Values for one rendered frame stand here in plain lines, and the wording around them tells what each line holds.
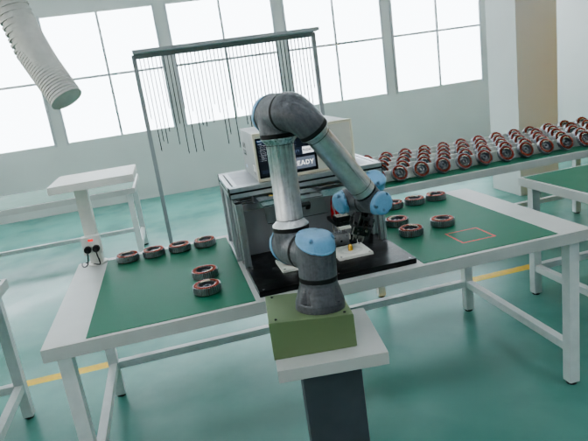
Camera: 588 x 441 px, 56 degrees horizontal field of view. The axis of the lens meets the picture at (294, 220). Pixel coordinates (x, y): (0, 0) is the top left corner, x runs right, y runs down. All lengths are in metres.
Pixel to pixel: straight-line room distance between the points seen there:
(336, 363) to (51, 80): 1.97
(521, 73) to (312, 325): 4.70
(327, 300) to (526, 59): 4.69
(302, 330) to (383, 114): 7.81
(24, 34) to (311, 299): 2.00
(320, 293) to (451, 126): 8.31
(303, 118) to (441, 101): 8.18
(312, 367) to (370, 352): 0.17
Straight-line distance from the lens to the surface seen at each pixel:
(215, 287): 2.21
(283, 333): 1.63
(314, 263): 1.61
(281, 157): 1.69
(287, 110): 1.58
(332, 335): 1.65
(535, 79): 6.10
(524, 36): 6.02
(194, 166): 8.65
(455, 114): 9.84
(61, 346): 2.12
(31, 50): 3.02
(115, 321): 2.19
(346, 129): 2.43
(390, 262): 2.23
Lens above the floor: 1.55
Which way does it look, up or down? 15 degrees down
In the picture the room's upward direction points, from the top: 8 degrees counter-clockwise
